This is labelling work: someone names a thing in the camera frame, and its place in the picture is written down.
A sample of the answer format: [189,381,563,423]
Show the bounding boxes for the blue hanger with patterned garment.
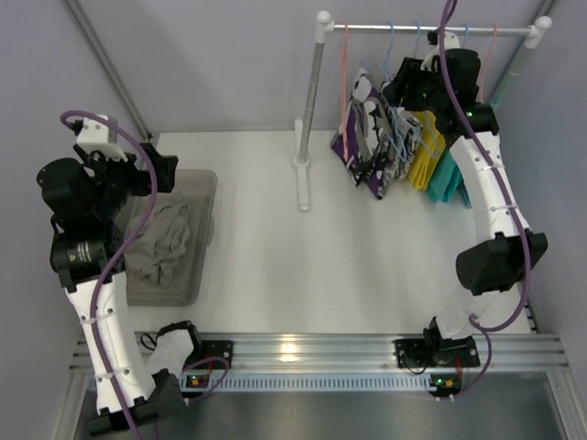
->
[361,22,407,162]

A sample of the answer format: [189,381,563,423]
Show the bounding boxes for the grey trousers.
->
[125,202,191,287]

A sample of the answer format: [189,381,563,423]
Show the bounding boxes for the purple patterned garment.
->
[330,68,392,200]

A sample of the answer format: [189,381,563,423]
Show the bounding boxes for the pink wire hanger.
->
[340,22,349,162]

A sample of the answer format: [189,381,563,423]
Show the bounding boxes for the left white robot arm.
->
[37,144,202,437]

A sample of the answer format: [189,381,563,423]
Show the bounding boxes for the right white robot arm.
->
[382,49,548,367]

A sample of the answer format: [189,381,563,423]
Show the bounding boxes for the blue hanger with yellow garment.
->
[413,21,437,159]

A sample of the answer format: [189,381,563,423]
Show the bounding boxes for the far right pink hanger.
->
[479,23,499,103]

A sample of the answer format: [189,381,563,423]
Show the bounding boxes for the black white patterned garment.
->
[385,107,423,181]

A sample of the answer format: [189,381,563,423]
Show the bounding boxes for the yellow garment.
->
[408,111,446,191]

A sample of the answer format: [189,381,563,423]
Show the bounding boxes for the grey plastic bin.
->
[124,170,217,307]

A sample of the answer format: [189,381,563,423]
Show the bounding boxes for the teal garment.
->
[426,150,471,208]

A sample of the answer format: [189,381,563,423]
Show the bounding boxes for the white metal clothes rack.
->
[293,1,557,212]

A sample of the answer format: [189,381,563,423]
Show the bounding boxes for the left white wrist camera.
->
[76,117,127,161]

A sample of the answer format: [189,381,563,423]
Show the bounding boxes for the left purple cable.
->
[60,109,228,440]

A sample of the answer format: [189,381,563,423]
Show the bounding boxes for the purple cable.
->
[60,109,228,440]
[426,0,536,401]

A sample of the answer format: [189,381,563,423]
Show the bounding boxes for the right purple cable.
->
[426,0,536,401]

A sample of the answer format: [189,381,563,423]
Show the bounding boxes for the grey slotted cable duct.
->
[178,376,437,393]

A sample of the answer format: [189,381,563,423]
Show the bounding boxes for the aluminium mounting rail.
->
[69,333,570,373]

